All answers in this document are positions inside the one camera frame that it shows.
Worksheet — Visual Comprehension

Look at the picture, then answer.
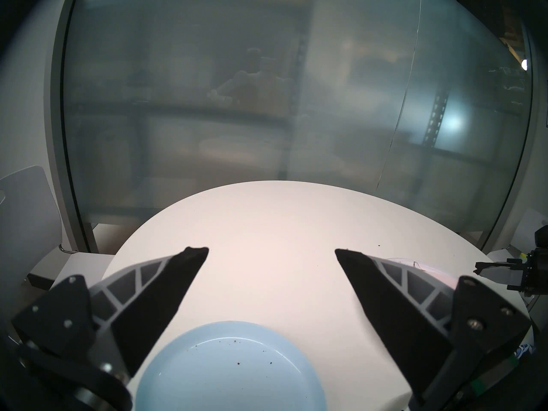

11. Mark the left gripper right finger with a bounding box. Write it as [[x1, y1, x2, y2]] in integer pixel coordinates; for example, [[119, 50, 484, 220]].
[[335, 248, 532, 405]]

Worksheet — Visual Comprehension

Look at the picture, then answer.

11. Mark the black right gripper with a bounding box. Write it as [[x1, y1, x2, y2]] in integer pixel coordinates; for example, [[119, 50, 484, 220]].
[[474, 228, 548, 296]]

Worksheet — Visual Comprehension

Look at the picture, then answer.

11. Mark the large white paper plate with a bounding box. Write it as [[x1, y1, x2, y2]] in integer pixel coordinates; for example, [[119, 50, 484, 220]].
[[383, 257, 459, 292]]

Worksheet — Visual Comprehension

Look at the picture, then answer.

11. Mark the light blue plastic plate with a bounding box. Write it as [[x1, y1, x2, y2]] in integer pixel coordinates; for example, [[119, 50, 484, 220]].
[[136, 321, 327, 411]]

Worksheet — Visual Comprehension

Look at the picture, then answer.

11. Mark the white chair with handle hole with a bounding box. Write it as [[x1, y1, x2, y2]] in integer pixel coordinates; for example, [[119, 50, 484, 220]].
[[0, 165, 114, 287]]

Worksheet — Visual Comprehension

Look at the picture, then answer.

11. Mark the grey white chair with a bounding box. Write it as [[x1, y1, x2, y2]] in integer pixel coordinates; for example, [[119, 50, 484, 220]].
[[488, 208, 548, 269]]

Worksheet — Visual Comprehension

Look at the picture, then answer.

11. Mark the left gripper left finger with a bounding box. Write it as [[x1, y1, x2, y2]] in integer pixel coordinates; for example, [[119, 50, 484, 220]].
[[12, 246, 209, 378]]

